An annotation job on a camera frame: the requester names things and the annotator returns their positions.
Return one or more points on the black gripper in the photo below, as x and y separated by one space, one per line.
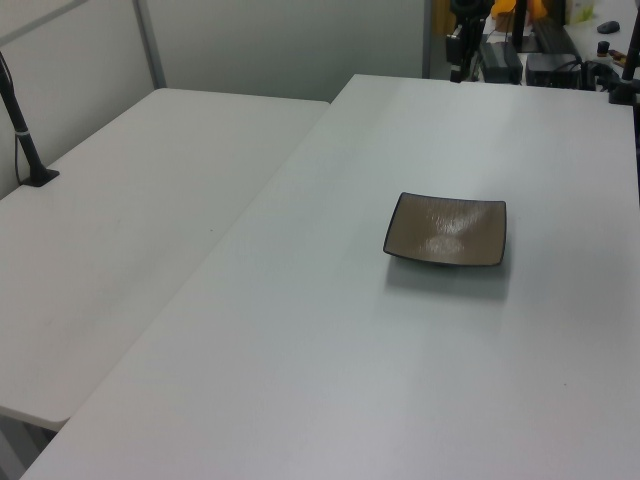
462 45

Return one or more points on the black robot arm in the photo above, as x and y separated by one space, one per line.
470 6

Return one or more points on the square brown ceramic plate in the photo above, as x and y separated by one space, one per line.
447 231

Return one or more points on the black power supply box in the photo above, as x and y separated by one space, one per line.
502 62

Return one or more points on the black monitor stand pole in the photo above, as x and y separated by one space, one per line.
522 25

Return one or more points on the black electronics box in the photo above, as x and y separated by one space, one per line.
552 70

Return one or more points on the yellow orange object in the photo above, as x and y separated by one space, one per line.
539 7

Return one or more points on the green white carton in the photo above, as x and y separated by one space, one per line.
581 10

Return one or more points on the small black cylinder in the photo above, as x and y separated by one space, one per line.
604 48

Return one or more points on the dark computer mouse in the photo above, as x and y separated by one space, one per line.
608 26

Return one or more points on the grey metal partition edge post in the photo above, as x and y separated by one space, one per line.
426 37

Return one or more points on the black clamped camera pole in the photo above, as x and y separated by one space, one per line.
629 65

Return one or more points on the black camera stand with base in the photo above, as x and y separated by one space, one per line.
22 137

